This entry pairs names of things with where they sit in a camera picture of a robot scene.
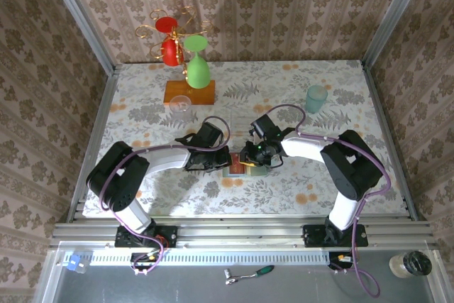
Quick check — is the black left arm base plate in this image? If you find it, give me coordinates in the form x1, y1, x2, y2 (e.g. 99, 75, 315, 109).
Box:
115, 225, 178, 248

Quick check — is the green wine glass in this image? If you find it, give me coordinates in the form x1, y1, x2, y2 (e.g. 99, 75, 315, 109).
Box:
182, 35, 211, 90

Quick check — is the grey sheet metal shelf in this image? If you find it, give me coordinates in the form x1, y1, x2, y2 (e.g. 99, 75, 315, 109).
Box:
33, 241, 450, 303

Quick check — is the wide aluminium extrusion beam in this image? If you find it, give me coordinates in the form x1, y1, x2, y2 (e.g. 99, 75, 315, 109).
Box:
49, 220, 436, 250

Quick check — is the green handled screwdriver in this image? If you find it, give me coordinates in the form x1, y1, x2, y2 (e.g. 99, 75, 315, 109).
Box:
236, 264, 275, 282

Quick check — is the glass jar black lid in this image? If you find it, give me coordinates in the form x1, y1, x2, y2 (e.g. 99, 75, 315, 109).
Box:
389, 250, 433, 279

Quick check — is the red wine glass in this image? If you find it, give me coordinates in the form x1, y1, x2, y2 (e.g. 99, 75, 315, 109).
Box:
155, 16, 185, 67

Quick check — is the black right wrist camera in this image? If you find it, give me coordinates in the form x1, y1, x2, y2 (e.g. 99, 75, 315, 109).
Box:
250, 114, 282, 141

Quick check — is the aluminium frame post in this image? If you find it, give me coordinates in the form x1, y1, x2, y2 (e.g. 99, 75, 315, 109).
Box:
40, 0, 118, 74
360, 0, 433, 70

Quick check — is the blue plug connector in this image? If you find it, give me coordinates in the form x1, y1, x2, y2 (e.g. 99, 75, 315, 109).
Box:
67, 254, 89, 275

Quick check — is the black power connector block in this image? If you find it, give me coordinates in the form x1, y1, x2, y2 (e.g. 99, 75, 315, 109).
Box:
328, 251, 356, 271
130, 251, 161, 272

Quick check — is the gold wire rack wooden base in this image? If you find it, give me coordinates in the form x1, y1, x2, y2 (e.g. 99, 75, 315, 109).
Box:
136, 6, 216, 106

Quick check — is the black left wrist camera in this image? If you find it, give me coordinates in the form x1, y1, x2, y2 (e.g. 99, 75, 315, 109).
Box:
193, 121, 224, 149

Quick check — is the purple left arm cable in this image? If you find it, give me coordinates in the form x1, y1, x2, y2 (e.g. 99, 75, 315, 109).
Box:
97, 116, 232, 276

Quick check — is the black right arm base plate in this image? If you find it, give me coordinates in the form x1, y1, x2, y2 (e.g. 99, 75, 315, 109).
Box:
303, 224, 369, 248

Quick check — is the red credit card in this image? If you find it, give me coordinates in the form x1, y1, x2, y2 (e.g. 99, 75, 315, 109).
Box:
229, 153, 246, 175

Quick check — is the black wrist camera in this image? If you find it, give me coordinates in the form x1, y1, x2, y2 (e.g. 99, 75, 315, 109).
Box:
193, 121, 224, 149
250, 114, 282, 141

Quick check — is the teal plastic cup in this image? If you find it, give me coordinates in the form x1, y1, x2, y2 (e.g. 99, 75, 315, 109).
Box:
305, 84, 329, 115

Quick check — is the aluminium table edge rail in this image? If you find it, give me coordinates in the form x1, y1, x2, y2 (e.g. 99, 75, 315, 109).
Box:
66, 65, 120, 223
360, 60, 420, 221

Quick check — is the white slotted cable duct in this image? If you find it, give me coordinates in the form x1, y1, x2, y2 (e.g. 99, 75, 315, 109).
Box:
63, 250, 331, 267

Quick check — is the floral patterned tablecloth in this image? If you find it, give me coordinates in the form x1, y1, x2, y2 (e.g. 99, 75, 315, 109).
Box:
82, 60, 409, 217

